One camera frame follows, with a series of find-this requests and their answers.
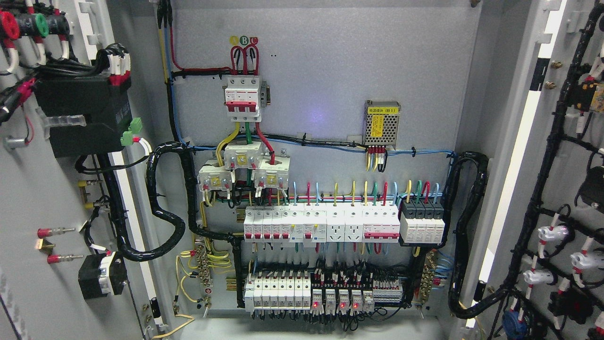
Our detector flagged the grey electrical cabinet body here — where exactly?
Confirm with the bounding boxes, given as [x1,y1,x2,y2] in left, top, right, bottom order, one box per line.
[107,0,548,340]

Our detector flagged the white current transformers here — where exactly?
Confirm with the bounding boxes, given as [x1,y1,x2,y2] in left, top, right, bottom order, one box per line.
[198,141,290,199]

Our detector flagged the white socket breaker row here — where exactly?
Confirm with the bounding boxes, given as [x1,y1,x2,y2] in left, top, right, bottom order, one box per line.
[243,202,401,246]

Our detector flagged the red white main breaker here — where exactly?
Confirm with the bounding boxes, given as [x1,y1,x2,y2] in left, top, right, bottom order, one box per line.
[224,75,270,123]

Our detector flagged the metal mesh power supply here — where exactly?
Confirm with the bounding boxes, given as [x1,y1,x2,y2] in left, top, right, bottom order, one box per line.
[364,100,401,148]

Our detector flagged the relay terminal block row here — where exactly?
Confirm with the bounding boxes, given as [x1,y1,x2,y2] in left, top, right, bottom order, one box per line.
[310,263,403,318]

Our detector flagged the white lower breaker row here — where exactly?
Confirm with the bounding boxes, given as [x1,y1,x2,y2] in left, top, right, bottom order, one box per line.
[244,270,311,314]

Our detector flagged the black white surge protector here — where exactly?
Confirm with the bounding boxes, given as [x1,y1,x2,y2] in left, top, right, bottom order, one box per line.
[399,198,445,249]

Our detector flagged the black digital power meter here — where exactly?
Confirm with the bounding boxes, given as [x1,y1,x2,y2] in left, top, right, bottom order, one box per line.
[34,75,132,158]

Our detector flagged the black cable loom left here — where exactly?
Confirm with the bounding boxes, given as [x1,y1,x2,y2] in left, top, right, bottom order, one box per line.
[97,142,243,263]

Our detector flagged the black cable loom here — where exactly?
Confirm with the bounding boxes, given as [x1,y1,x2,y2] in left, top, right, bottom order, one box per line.
[97,142,243,263]
[444,151,515,320]

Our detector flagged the black cable loom right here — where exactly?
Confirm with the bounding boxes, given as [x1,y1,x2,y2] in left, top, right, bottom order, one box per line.
[444,151,515,320]

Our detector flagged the white rotary selector switch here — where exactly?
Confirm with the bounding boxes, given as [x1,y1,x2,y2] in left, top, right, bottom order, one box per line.
[78,252,127,300]

